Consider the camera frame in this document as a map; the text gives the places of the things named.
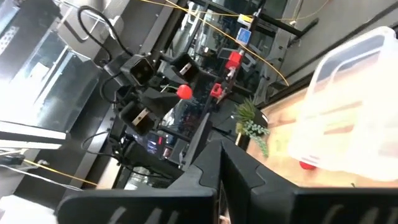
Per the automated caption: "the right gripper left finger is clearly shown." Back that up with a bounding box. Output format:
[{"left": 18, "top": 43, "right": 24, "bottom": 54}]
[{"left": 55, "top": 139, "right": 225, "bottom": 224}]

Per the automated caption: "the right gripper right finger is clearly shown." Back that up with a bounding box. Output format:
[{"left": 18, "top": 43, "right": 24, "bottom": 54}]
[{"left": 221, "top": 140, "right": 398, "bottom": 224}]

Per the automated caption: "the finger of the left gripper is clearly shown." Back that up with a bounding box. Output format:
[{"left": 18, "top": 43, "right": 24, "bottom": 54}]
[
  {"left": 154, "top": 75, "right": 188, "bottom": 91},
  {"left": 144, "top": 89, "right": 182, "bottom": 116}
]

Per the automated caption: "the red toy cherry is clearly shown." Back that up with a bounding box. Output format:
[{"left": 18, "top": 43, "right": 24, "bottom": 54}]
[{"left": 160, "top": 83, "right": 194, "bottom": 101}]

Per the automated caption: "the clear plastic tupperware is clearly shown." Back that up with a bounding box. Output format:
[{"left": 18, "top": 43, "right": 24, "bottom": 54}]
[{"left": 287, "top": 26, "right": 398, "bottom": 183}]

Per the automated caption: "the small red toy strawberry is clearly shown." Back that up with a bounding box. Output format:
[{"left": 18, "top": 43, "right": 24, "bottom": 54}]
[{"left": 298, "top": 161, "right": 318, "bottom": 171}]

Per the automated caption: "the small red block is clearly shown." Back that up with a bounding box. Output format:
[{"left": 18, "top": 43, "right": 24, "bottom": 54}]
[{"left": 209, "top": 82, "right": 223, "bottom": 98}]

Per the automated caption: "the large red block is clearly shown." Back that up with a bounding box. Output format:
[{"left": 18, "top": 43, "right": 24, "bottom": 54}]
[{"left": 224, "top": 49, "right": 245, "bottom": 71}]

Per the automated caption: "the blue white label box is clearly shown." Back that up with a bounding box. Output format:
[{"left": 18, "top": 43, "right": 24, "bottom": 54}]
[{"left": 235, "top": 27, "right": 252, "bottom": 47}]

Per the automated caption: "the succulent plant in black pot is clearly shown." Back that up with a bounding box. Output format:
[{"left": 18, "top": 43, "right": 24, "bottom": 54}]
[{"left": 231, "top": 96, "right": 272, "bottom": 159}]

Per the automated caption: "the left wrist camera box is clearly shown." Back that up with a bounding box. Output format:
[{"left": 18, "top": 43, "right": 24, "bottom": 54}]
[{"left": 120, "top": 54, "right": 156, "bottom": 87}]

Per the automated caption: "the yellow cable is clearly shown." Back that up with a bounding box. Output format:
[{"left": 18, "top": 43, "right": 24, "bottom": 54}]
[{"left": 23, "top": 0, "right": 330, "bottom": 187}]

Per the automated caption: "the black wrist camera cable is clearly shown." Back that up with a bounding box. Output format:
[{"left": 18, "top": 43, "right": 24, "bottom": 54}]
[{"left": 76, "top": 5, "right": 135, "bottom": 63}]

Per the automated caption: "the black aluminium rig frame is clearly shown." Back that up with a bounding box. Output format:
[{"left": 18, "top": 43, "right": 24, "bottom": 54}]
[{"left": 253, "top": 1, "right": 398, "bottom": 110}]

